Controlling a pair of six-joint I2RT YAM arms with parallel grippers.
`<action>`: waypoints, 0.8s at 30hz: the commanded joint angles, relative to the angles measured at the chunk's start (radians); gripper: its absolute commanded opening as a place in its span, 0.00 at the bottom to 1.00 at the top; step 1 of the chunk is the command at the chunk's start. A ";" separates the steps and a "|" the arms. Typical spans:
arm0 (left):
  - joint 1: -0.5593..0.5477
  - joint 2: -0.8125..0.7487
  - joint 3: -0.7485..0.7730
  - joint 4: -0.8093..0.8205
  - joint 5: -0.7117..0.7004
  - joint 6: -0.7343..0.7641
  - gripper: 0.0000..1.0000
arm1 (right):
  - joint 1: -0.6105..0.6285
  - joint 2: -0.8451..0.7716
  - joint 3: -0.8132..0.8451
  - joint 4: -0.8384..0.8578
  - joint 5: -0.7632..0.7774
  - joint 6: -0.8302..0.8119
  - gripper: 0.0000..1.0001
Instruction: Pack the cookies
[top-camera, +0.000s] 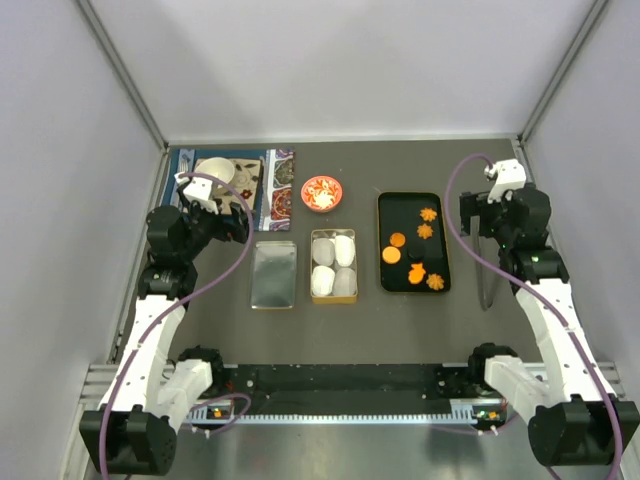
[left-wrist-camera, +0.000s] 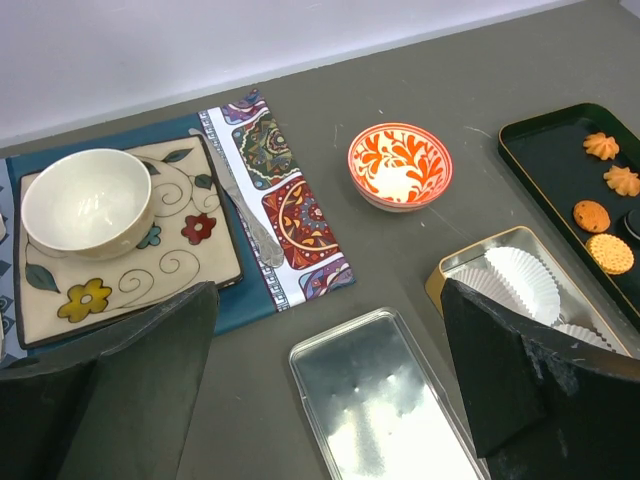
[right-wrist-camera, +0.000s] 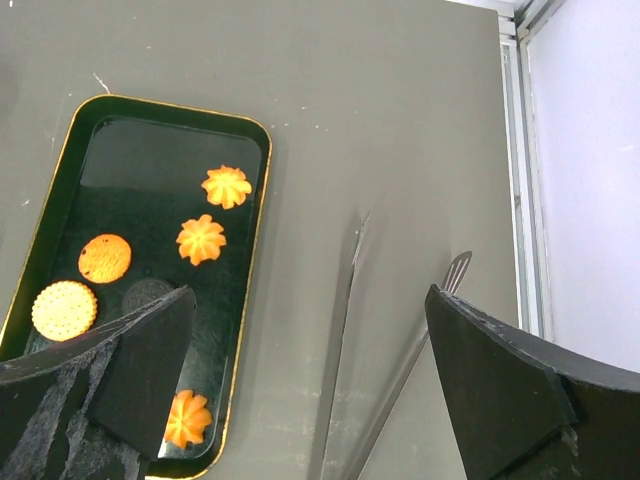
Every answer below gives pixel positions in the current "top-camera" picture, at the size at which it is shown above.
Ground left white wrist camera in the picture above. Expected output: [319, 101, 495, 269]
[174, 172, 221, 215]

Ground orange flower cookie bottom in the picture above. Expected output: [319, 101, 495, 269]
[426, 273, 445, 291]

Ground black rectangular tray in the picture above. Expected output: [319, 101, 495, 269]
[377, 192, 451, 295]

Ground gold cookie tin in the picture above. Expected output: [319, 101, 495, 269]
[310, 229, 359, 305]

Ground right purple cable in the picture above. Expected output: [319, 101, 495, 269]
[442, 152, 626, 480]

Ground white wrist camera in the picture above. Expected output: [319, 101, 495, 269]
[174, 172, 221, 215]
[484, 159, 527, 204]

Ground black sandwich cookie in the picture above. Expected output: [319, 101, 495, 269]
[407, 242, 425, 262]

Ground orange round cookie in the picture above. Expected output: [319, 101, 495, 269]
[390, 232, 406, 248]
[382, 245, 402, 265]

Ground red patterned small bowl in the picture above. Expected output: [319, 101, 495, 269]
[301, 175, 343, 213]

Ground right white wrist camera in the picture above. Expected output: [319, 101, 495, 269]
[484, 159, 527, 204]

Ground white paper cup top-left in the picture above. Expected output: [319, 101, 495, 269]
[312, 238, 335, 267]

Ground white paper cup bottom-left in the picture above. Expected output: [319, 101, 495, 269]
[311, 265, 335, 297]

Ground orange flower cookie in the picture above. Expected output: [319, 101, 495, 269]
[416, 223, 434, 240]
[420, 208, 438, 223]
[426, 273, 445, 291]

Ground black serving tongs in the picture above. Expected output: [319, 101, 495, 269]
[472, 231, 500, 311]

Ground purple cable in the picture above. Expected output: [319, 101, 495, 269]
[442, 152, 626, 480]
[99, 171, 256, 476]

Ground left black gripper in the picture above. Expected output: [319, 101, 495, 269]
[178, 186, 255, 261]

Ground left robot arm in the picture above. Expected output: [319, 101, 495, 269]
[79, 198, 253, 479]

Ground white ceramic cup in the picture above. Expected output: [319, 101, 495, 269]
[191, 157, 235, 198]

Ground orange flower cookie top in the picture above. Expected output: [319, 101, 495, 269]
[420, 208, 438, 223]

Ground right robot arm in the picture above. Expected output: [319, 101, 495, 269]
[459, 183, 639, 469]

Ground orange fish shaped cookie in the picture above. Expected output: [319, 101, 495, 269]
[408, 263, 426, 285]

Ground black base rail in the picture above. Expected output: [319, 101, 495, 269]
[213, 364, 479, 416]

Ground floral square coaster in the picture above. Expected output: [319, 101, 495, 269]
[213, 158, 263, 214]

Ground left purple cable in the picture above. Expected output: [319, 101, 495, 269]
[99, 171, 256, 476]

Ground white paper cup bottom-right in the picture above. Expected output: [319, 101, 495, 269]
[332, 268, 357, 297]

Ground blue patterned placemat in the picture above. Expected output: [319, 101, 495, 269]
[161, 148, 295, 232]

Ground white paper cup top-right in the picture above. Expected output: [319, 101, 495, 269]
[334, 235, 356, 268]

